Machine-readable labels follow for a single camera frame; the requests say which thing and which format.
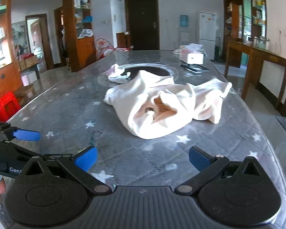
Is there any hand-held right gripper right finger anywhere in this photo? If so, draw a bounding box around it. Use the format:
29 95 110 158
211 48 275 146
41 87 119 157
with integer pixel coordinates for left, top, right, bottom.
175 146 271 195

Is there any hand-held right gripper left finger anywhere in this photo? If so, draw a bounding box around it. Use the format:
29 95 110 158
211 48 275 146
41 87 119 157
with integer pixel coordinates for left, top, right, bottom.
17 146 110 195

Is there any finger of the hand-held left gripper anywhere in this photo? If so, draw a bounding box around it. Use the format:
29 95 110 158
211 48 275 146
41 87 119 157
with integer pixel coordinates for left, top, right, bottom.
0 122 41 142
20 149 74 163

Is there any cream garment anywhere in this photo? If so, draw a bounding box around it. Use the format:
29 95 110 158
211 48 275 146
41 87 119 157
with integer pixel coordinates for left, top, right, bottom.
104 70 233 140

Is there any cardboard box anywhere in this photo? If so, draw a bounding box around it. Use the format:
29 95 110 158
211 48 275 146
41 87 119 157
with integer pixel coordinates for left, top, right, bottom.
18 54 39 71
14 86 36 103

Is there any red plastic stool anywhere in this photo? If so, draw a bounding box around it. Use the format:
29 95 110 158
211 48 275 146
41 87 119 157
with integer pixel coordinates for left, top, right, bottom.
0 91 21 123

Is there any white storage bin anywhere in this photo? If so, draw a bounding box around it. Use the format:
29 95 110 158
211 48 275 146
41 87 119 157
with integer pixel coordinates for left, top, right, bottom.
26 72 38 84

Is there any wide wooden display cabinet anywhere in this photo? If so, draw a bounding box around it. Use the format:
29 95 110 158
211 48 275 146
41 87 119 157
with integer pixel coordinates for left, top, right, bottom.
0 0 23 101

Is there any small white cloth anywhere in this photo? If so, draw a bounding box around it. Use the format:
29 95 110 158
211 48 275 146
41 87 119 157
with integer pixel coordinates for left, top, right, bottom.
107 64 131 84

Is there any black flat tray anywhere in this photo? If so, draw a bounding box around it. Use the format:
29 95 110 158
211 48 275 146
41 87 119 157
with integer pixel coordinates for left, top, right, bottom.
180 63 210 73

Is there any round black hotplate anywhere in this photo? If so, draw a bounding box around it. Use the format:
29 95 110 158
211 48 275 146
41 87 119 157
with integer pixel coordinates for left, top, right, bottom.
96 61 182 89

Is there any wooden interior door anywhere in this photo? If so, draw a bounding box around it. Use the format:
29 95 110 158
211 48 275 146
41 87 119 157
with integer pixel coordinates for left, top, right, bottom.
26 14 54 71

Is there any white tissue box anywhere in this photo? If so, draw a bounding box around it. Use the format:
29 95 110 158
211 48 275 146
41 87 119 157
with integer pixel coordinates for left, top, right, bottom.
179 43 204 65

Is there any narrow wooden shelf cabinet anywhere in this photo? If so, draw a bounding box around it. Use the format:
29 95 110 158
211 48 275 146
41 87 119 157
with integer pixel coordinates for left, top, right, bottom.
62 0 97 73

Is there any white plastic bag with pink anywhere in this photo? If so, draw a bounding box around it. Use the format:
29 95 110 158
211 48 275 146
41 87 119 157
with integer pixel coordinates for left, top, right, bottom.
173 45 189 55

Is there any pink dotted play tent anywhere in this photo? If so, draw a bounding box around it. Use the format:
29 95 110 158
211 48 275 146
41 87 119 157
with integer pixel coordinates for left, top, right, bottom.
95 38 130 59

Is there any white water dispenser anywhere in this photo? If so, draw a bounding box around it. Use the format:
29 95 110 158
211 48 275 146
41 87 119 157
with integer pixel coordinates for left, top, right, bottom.
179 14 191 47

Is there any small wooden cabinet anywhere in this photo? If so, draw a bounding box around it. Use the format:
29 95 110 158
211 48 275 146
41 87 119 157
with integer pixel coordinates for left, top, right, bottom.
116 32 131 49

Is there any wooden side table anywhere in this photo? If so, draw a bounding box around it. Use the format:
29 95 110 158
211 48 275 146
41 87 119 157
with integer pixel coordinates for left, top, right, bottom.
224 39 286 117

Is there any white refrigerator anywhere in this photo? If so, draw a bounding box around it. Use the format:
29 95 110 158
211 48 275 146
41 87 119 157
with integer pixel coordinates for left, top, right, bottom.
197 12 217 60

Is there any wooden shelf cabinet with jars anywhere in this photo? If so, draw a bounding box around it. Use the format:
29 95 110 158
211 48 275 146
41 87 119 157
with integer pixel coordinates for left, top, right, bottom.
223 0 267 46

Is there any dark wooden entrance door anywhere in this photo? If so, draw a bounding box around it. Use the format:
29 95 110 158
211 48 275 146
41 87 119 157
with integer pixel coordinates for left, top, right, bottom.
125 0 160 51

